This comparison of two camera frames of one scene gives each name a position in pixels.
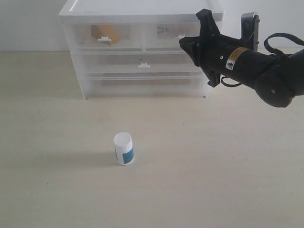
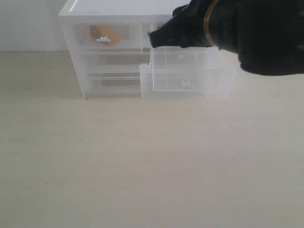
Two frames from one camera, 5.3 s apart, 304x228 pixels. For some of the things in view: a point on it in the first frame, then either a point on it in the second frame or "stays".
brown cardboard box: x=99 y=31 stays
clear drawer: x=105 y=36 stays
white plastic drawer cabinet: x=129 y=49 stays
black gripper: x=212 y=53 → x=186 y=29
